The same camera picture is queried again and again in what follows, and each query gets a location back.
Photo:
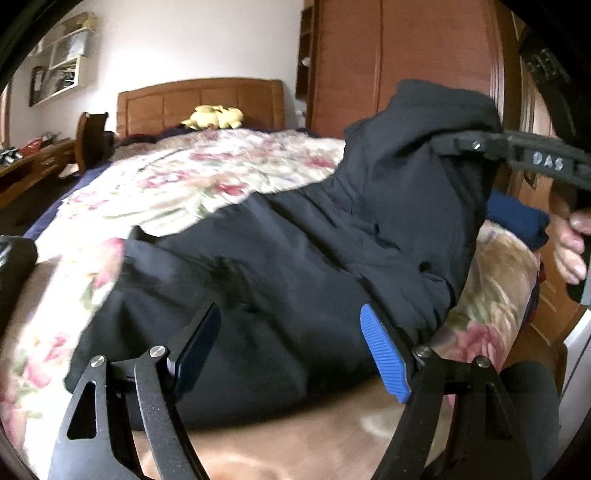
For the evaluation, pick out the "yellow plush toy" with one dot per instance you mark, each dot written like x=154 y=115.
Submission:
x=212 y=117

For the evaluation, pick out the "dark pillow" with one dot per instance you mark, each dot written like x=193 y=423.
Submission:
x=138 y=139

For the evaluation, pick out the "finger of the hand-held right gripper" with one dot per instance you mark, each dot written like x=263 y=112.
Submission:
x=471 y=144

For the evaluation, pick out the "floral blanket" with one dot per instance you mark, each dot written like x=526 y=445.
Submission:
x=184 y=170

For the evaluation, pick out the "black coat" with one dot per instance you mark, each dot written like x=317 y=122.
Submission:
x=300 y=254

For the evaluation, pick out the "wooden headboard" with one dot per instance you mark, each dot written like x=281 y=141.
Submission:
x=161 y=101

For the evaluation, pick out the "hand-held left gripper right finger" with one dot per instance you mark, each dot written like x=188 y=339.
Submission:
x=383 y=355

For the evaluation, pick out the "wooden wardrobe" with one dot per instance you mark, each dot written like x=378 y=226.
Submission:
x=415 y=46

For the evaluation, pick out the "white wall shelf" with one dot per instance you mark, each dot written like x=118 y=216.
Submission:
x=64 y=69

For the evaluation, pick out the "wooden desk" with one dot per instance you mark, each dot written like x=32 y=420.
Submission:
x=41 y=164

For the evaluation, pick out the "wooden chair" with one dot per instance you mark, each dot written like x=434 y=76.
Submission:
x=92 y=138

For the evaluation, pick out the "person's right hand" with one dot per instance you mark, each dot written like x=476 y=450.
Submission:
x=568 y=251

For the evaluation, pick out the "person's dark pants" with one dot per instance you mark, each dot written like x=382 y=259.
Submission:
x=531 y=415

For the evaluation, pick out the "folded black garment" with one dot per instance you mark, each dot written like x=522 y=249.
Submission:
x=14 y=277

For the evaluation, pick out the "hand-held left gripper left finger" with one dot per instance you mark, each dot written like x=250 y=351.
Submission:
x=198 y=344

